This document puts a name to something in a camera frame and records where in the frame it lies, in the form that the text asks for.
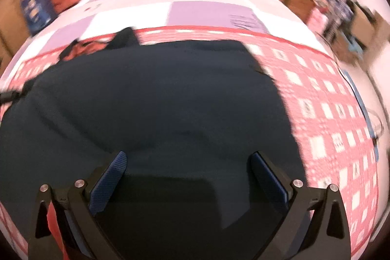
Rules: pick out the right gripper black finger at edge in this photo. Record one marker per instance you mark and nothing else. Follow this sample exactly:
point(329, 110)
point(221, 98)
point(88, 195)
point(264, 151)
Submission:
point(14, 95)

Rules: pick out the dark navy coat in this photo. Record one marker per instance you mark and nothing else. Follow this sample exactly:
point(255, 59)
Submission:
point(187, 114)

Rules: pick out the wooden wardrobe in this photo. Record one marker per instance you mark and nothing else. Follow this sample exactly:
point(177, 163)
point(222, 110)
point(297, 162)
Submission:
point(14, 31)

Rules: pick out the cluttered wooden side table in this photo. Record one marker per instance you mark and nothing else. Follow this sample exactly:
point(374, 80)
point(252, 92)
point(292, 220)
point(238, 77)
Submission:
point(356, 34)

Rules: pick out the purple white checkered bedsheet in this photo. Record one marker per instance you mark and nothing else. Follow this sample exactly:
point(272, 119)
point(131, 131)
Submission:
point(89, 18)

